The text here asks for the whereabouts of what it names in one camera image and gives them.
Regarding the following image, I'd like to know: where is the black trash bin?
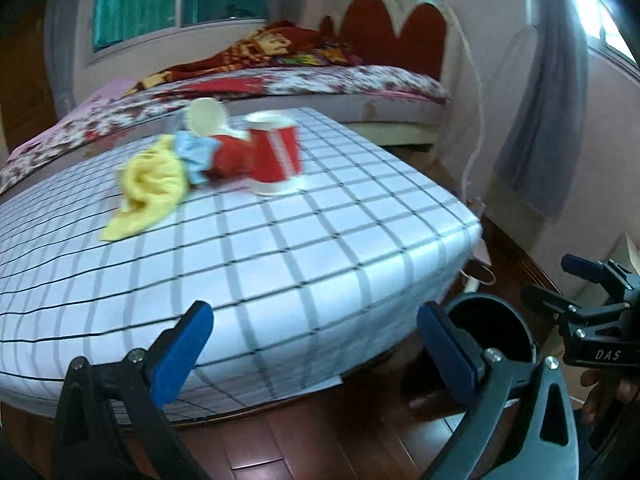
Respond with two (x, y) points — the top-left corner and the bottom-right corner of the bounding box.
(444, 291), (539, 411)

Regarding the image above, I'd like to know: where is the yellow cloth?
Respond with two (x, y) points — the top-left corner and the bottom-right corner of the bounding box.
(100, 134), (189, 242)

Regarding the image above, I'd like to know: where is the light blue paper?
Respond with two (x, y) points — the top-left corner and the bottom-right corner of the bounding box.
(174, 131), (221, 186)

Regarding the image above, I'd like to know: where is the red paper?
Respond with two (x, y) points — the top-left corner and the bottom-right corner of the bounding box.
(206, 134), (254, 178)

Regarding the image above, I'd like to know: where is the red paper cup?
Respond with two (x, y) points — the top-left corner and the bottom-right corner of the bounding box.
(245, 110), (303, 196)

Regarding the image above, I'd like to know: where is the white paper cup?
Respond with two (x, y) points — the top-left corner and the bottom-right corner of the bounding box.
(183, 98), (231, 136)

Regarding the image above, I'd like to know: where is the right hand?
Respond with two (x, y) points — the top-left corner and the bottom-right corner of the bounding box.
(580, 368), (639, 424)

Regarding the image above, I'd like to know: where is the white wifi router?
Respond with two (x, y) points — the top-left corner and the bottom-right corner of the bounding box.
(468, 197), (492, 268)

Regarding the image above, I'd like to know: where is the checkered white tablecloth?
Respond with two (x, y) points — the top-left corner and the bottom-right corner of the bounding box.
(1, 108), (482, 422)

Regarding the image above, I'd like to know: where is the right bright window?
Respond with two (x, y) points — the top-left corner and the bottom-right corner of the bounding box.
(575, 0), (639, 68)

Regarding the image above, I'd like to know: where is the floral bed mattress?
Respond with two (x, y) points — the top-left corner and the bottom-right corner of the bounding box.
(1, 65), (451, 192)

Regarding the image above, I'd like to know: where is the red scalloped headboard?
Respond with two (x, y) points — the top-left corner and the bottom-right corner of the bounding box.
(319, 0), (448, 81)

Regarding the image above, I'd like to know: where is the pink pillow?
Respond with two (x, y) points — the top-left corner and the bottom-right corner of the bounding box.
(8, 78), (137, 162)

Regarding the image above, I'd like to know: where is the red patterned blanket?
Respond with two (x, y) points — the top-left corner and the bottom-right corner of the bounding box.
(124, 21), (362, 96)

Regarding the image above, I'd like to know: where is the white hanging cable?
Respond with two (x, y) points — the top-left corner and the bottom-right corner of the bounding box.
(416, 0), (487, 206)

